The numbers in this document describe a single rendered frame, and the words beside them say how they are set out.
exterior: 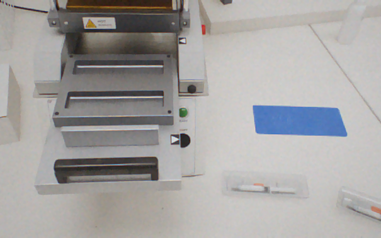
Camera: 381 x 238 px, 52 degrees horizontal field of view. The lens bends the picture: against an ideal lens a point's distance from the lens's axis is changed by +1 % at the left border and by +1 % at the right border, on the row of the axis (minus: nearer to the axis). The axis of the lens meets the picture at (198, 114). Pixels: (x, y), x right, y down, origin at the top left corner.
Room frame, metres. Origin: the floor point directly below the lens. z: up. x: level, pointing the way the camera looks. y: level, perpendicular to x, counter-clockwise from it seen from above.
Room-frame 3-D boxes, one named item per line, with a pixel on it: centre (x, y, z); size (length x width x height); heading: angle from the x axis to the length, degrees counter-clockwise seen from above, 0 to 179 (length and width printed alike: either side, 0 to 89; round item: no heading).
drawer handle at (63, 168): (0.32, 0.13, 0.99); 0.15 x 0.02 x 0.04; 97
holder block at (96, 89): (0.50, 0.15, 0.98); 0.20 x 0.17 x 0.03; 97
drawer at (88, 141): (0.46, 0.15, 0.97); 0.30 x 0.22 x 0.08; 7
